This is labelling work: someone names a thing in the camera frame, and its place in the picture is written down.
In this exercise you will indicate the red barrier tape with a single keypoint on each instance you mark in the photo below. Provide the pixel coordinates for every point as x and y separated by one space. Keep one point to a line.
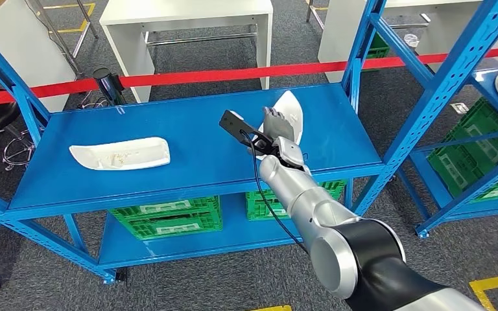
189 77

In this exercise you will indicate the wide blue metal shelf rack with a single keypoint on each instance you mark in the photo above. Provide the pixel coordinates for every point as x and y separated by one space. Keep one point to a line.
189 146

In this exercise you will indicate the clear crumpled plastic item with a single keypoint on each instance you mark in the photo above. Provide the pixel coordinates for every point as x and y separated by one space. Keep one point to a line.
411 41

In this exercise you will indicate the black barrier post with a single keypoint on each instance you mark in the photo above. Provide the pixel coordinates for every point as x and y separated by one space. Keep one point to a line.
108 86

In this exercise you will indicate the chrome tube frame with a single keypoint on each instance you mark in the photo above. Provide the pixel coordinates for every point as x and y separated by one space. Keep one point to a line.
86 19

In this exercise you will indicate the white cabinet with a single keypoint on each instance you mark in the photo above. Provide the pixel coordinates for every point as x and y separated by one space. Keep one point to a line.
38 51

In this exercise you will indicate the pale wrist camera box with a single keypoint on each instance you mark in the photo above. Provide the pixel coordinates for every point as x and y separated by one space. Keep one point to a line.
291 152

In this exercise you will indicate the white table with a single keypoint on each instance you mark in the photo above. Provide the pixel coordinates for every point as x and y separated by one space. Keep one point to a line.
184 10
335 38
442 30

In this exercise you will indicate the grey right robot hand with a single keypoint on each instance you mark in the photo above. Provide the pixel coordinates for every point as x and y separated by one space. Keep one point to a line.
279 126

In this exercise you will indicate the speckled white curved plastic part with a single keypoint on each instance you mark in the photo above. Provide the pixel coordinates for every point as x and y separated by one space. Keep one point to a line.
120 154

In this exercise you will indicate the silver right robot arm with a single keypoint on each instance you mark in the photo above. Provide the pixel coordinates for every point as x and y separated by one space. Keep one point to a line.
348 257

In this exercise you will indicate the black flat bracket module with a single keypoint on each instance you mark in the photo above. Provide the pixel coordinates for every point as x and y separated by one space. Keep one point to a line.
234 122

